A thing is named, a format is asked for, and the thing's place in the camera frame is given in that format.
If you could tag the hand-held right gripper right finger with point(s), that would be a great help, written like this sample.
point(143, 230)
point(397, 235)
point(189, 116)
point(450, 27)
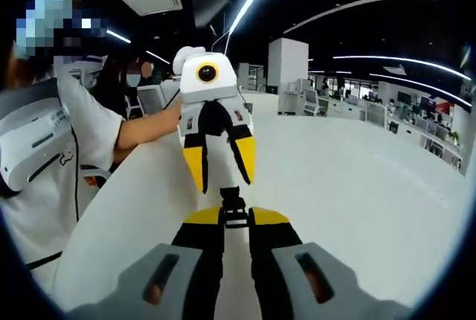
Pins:
point(290, 271)

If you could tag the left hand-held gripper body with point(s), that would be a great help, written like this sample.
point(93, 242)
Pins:
point(193, 89)

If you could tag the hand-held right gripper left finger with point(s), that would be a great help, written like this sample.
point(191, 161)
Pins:
point(175, 271)

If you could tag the black plastic buckle pronged part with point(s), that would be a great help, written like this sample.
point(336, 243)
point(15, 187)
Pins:
point(230, 195)

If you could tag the black plastic buckle socket part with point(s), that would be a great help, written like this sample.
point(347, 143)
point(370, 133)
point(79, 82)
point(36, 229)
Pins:
point(235, 217)

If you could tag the white office chair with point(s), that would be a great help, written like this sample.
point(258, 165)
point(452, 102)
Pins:
point(376, 114)
point(311, 101)
point(149, 99)

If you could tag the person in white shirt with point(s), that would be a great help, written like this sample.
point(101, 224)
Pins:
point(37, 223)

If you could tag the white VR headset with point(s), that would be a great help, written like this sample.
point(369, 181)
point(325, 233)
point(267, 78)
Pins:
point(29, 149)

